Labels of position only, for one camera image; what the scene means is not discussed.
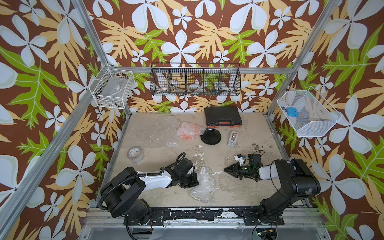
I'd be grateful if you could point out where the clear tape roll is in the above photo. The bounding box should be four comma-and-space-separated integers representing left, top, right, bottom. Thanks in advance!
127, 147, 144, 163

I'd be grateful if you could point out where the clear bubble wrap sheet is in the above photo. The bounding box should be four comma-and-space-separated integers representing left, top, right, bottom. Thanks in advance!
177, 122, 206, 140

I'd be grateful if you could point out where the blue small object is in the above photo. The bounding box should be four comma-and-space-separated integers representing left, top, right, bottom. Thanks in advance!
286, 107, 299, 118

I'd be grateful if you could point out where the white wire basket right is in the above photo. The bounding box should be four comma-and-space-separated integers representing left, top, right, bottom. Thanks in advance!
278, 87, 342, 138

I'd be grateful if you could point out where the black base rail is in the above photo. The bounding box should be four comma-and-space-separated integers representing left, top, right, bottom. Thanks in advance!
124, 206, 285, 226

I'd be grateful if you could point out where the white wire basket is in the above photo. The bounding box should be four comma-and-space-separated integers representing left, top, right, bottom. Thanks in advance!
90, 64, 136, 110
278, 87, 342, 138

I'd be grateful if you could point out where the black dinner plate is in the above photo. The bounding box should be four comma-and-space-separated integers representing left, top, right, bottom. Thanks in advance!
201, 128, 222, 145

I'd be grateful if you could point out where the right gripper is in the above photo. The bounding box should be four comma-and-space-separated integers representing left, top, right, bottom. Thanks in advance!
223, 161, 253, 180

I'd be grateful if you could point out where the orange plastic plate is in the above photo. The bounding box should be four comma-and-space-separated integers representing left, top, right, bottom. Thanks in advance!
178, 124, 201, 140

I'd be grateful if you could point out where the grey tape dispenser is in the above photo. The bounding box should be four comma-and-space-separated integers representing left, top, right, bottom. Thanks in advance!
228, 131, 239, 148

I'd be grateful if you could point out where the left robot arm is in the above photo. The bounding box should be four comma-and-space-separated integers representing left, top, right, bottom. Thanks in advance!
97, 153, 199, 225

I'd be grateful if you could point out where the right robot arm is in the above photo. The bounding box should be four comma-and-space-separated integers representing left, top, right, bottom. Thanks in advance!
224, 151, 321, 225

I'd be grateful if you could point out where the black wire basket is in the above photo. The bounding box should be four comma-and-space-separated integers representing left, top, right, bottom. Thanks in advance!
149, 63, 242, 96

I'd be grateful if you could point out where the black tool case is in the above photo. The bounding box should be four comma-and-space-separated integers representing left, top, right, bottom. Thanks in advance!
204, 107, 243, 127

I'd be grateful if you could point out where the white wire basket left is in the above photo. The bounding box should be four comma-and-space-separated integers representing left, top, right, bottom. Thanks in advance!
90, 64, 136, 110

